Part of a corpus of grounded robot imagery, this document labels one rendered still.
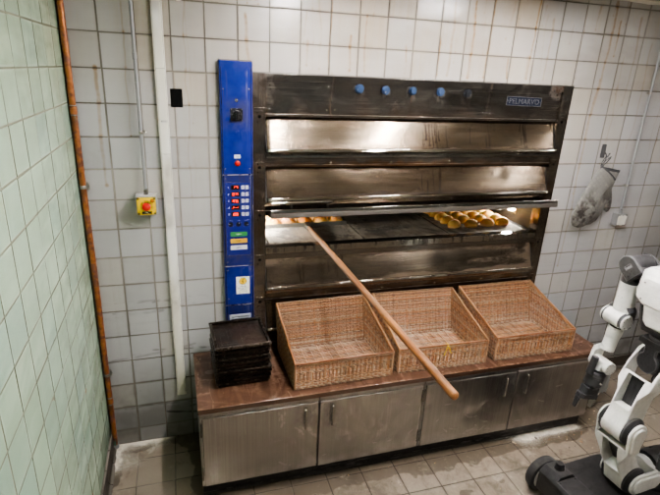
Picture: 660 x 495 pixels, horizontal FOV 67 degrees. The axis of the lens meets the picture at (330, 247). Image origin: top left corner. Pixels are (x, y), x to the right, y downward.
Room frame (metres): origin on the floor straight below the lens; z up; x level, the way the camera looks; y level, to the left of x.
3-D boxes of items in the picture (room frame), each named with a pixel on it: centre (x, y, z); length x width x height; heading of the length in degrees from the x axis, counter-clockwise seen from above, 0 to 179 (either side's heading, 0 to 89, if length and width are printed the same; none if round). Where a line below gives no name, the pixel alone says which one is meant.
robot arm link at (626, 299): (2.19, -1.44, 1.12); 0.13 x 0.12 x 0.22; 20
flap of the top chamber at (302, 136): (2.86, -0.50, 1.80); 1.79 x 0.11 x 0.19; 108
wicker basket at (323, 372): (2.44, -0.04, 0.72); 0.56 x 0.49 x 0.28; 109
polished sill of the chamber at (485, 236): (2.89, -0.49, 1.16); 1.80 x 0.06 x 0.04; 108
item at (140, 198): (2.37, 0.92, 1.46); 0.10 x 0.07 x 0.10; 108
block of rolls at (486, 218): (3.46, -0.92, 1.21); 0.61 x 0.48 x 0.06; 18
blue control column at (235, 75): (3.43, 0.79, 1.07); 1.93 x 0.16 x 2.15; 18
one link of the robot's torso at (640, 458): (2.01, -1.58, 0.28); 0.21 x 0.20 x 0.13; 112
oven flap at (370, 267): (2.86, -0.50, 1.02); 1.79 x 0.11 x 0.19; 108
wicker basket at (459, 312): (2.62, -0.60, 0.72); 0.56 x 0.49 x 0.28; 106
